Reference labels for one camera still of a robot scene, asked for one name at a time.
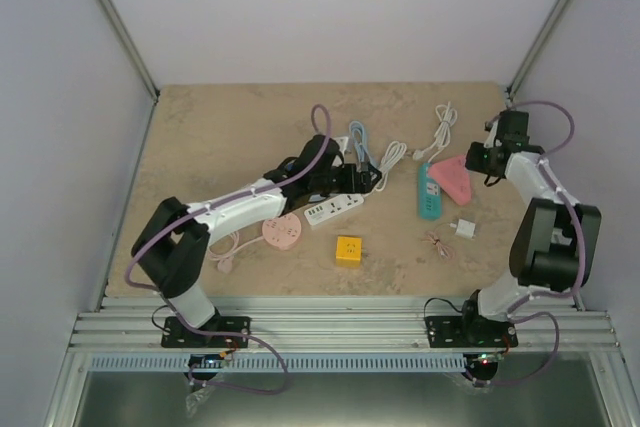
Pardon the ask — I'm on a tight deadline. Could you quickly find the white coiled cable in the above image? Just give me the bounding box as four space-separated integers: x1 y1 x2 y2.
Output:
372 140 409 194

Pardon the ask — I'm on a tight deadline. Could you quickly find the yellow cube socket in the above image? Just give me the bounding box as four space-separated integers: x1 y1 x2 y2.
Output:
335 235 363 268

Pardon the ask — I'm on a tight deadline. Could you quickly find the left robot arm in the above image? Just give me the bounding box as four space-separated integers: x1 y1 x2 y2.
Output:
131 134 383 346

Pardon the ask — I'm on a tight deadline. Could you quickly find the pink round power strip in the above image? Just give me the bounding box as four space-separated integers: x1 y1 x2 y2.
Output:
262 213 302 251

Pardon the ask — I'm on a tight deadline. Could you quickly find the blue slotted cable duct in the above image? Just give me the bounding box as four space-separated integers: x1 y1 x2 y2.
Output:
88 353 466 373

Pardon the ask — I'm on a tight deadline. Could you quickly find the purple cable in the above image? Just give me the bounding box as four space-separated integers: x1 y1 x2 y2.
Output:
123 104 334 396
472 100 586 388

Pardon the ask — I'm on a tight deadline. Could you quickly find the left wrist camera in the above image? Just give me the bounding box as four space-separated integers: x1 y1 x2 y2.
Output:
333 136 350 154

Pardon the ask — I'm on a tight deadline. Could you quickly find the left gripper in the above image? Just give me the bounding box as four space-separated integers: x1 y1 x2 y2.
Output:
310 163 381 195

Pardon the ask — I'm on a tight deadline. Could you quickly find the aluminium rail frame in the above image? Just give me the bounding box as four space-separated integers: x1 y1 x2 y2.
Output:
45 295 639 426

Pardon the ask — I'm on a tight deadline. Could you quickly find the pink triangular power strip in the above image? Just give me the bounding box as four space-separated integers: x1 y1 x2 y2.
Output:
428 155 472 206

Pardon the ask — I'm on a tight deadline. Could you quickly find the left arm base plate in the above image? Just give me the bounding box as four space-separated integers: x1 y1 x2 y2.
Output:
160 316 251 350

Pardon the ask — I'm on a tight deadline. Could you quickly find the white power strip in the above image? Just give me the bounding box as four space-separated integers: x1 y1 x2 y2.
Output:
303 193 365 228

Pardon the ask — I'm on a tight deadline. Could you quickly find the pink braided cable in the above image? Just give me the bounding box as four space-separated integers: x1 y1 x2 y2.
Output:
418 229 457 261

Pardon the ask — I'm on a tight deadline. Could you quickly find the light blue coiled cable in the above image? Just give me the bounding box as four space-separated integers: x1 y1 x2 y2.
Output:
347 120 374 168

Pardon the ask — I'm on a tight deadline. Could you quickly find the teal power strip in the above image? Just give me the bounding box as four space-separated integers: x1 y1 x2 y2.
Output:
418 163 442 221

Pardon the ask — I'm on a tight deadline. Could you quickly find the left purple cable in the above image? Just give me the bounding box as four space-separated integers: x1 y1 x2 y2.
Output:
123 104 334 396

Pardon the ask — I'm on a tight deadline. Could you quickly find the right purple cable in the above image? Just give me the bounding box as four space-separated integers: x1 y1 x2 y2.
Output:
472 100 586 388

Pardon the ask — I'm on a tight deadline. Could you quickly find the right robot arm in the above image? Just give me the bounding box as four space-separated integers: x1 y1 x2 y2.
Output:
458 108 602 346

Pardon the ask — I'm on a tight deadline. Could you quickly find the white charger with cable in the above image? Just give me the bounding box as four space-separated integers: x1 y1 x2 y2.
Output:
449 219 476 239

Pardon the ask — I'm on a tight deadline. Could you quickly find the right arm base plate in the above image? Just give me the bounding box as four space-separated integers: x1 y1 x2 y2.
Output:
424 315 519 348

